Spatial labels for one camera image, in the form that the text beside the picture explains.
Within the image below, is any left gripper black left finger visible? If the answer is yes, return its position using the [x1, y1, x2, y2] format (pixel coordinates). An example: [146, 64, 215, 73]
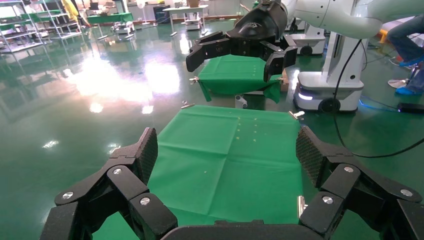
[39, 127, 178, 240]

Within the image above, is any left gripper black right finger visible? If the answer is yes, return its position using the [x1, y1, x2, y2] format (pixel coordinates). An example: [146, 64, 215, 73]
[295, 125, 424, 240]

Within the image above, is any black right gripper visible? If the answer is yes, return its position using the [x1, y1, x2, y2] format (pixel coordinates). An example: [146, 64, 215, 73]
[185, 1, 299, 83]

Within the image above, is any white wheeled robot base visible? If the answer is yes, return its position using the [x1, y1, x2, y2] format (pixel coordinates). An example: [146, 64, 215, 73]
[289, 21, 327, 57]

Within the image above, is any small brown cardboard box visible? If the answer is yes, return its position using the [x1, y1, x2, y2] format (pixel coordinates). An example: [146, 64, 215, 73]
[279, 68, 290, 93]

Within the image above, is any black power box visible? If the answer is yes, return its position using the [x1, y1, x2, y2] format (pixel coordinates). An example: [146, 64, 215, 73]
[397, 102, 424, 115]

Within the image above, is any green cloth on small table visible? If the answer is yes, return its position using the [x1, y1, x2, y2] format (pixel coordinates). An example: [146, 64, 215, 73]
[197, 54, 283, 104]

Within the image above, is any white table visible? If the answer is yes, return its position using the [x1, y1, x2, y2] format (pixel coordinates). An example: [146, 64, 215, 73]
[161, 4, 210, 38]

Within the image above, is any white wheeled robot with column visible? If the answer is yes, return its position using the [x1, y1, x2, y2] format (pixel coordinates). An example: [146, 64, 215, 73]
[293, 32, 369, 114]

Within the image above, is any white standing fan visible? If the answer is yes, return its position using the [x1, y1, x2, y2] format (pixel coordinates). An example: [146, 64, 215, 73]
[136, 0, 151, 26]

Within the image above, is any silver chair base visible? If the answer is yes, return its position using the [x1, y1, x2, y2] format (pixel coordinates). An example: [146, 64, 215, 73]
[387, 66, 419, 90]

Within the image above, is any table with green cloth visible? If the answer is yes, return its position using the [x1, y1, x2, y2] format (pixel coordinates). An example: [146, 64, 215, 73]
[86, 12, 135, 41]

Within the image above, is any person in blue jeans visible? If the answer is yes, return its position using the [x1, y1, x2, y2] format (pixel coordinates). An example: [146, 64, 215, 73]
[386, 13, 424, 67]

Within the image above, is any metal storage shelf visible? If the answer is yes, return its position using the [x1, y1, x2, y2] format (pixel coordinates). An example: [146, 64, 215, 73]
[35, 0, 84, 41]
[0, 0, 45, 55]

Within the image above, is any yellow garment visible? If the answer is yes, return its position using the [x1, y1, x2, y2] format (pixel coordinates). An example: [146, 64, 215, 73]
[61, 0, 81, 23]

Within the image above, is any black floor cable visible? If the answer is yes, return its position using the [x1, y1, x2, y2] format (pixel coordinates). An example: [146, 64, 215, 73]
[332, 39, 424, 159]

